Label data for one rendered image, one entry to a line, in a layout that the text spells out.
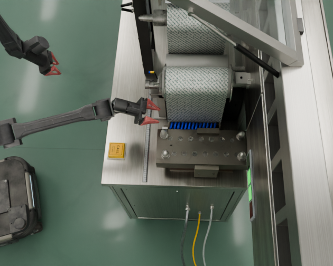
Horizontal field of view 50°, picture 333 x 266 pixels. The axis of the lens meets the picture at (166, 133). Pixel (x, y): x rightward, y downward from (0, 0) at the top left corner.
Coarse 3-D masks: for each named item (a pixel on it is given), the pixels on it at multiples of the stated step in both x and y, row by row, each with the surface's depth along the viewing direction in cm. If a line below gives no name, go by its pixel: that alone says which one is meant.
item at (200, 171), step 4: (196, 168) 151; (200, 168) 151; (204, 168) 151; (208, 168) 151; (212, 168) 151; (216, 168) 151; (196, 172) 155; (200, 172) 154; (204, 172) 154; (208, 172) 154; (212, 172) 154; (216, 172) 154; (196, 176) 160; (200, 176) 160; (204, 176) 160; (208, 176) 159; (212, 176) 159; (216, 176) 159
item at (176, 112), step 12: (168, 108) 149; (180, 108) 148; (192, 108) 148; (204, 108) 148; (216, 108) 147; (168, 120) 159; (180, 120) 159; (192, 120) 158; (204, 120) 158; (216, 120) 157
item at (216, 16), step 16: (176, 0) 76; (192, 0) 76; (288, 0) 102; (192, 16) 78; (208, 16) 80; (224, 16) 81; (288, 16) 100; (240, 32) 84; (256, 32) 86; (240, 48) 87; (256, 48) 89; (272, 48) 89; (288, 48) 92; (288, 64) 95
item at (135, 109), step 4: (140, 100) 151; (132, 104) 147; (136, 104) 148; (140, 104) 149; (128, 108) 147; (132, 108) 147; (136, 108) 148; (140, 108) 148; (128, 112) 148; (132, 112) 148; (136, 112) 148; (140, 112) 147; (136, 116) 150; (140, 116) 147; (136, 120) 149; (140, 120) 148
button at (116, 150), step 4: (112, 144) 168; (116, 144) 168; (120, 144) 168; (124, 144) 168; (112, 148) 167; (116, 148) 167; (120, 148) 167; (124, 148) 169; (108, 152) 166; (112, 152) 166; (116, 152) 166; (120, 152) 166; (108, 156) 166; (112, 156) 166; (116, 156) 165; (120, 156) 165
